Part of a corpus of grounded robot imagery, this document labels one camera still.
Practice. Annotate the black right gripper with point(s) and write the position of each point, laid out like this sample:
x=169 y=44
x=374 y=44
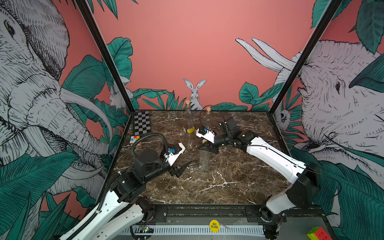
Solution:
x=210 y=146

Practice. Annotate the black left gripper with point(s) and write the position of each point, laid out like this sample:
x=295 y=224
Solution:
x=180 y=171

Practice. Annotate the glass bottle blue label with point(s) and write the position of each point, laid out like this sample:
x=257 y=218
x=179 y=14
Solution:
x=204 y=156

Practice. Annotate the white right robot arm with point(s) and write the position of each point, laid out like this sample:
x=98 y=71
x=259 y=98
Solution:
x=304 y=178

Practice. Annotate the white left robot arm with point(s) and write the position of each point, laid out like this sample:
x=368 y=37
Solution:
x=122 y=205

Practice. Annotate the glass bottle yellow price label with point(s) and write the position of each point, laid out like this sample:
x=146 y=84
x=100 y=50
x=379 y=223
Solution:
x=188 y=125

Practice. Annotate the colourful rubiks cube on table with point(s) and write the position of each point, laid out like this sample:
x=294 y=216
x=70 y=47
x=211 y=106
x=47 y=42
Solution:
x=133 y=139

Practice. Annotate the black white chessboard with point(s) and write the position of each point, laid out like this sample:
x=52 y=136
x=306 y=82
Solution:
x=142 y=124

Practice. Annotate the yellow round big blind sticker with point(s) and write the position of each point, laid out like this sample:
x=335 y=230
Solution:
x=214 y=226

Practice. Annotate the colourful cube bottom right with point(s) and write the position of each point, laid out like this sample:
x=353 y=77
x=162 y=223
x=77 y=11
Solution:
x=318 y=233

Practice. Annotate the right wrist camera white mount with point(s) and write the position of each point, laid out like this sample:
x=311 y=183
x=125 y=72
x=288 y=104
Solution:
x=206 y=134

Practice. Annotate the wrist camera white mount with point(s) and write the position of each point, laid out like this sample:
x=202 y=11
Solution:
x=173 y=152
x=206 y=134

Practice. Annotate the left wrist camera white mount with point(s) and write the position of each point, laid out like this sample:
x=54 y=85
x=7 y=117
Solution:
x=173 y=152

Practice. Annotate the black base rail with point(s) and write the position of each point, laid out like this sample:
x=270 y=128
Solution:
x=252 y=213

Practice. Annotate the white perforated cable tray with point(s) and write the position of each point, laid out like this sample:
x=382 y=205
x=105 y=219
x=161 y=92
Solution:
x=174 y=230

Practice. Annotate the black left frame post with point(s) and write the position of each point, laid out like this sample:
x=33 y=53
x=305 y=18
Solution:
x=88 y=17

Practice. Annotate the black frame post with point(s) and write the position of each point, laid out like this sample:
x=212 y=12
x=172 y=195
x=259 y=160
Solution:
x=321 y=26
x=88 y=17

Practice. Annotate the black right frame post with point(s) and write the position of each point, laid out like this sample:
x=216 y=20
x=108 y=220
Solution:
x=321 y=26

